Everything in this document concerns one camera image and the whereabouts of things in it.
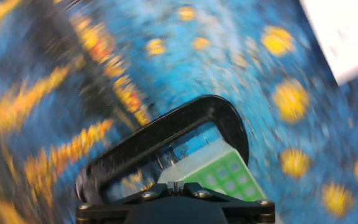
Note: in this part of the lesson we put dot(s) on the translucent box with green rack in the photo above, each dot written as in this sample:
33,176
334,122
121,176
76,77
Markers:
225,174

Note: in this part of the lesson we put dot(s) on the blue and orange painted cloth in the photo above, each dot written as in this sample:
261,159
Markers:
197,62

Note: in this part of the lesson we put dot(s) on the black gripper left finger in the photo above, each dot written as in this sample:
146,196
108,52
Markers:
104,213

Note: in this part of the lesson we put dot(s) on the black C-clamp with steel screw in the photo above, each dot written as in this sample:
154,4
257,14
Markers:
166,130

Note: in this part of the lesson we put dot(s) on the white printed paper sheet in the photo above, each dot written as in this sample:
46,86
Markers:
343,34

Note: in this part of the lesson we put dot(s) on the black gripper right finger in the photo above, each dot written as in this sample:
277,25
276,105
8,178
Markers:
249,213

